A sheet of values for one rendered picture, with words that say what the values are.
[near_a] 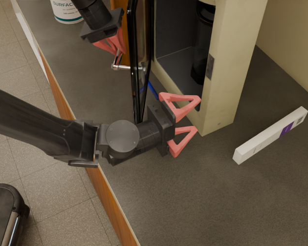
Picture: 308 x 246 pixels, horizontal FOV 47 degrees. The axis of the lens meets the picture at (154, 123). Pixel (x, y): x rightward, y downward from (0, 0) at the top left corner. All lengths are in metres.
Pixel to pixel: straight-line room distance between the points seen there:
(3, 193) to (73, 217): 0.38
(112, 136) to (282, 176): 0.56
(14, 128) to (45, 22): 0.99
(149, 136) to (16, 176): 1.58
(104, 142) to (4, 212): 1.27
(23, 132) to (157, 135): 0.26
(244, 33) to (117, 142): 0.40
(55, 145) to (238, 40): 0.46
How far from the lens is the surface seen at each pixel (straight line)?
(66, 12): 1.41
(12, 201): 1.82
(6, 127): 0.51
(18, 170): 2.20
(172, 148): 0.74
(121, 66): 0.84
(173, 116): 0.64
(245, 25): 0.81
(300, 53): 1.26
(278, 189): 0.99
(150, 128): 0.67
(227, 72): 0.88
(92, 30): 0.83
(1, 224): 1.79
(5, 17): 3.33
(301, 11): 1.21
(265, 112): 1.14
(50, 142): 0.58
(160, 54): 1.14
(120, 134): 0.59
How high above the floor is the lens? 1.77
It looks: 52 degrees down
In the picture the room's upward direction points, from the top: straight up
